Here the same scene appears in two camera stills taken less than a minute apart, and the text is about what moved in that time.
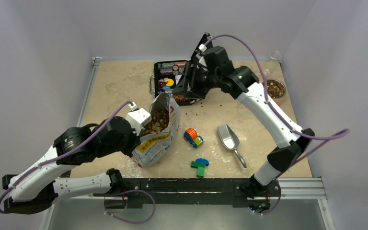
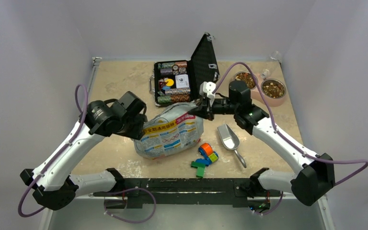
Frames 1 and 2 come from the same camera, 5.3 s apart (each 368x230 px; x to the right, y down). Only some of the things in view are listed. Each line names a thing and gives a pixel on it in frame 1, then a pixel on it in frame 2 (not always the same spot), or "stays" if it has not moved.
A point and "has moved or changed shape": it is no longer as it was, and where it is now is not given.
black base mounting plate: (134, 192) stays
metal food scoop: (230, 140) stays
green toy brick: (201, 166) stays
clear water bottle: (275, 57) stays
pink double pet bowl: (276, 91) stays
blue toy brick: (203, 160) stays
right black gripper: (194, 91) -> (203, 110)
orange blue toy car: (190, 135) -> (206, 149)
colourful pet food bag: (160, 132) has moved or changed shape
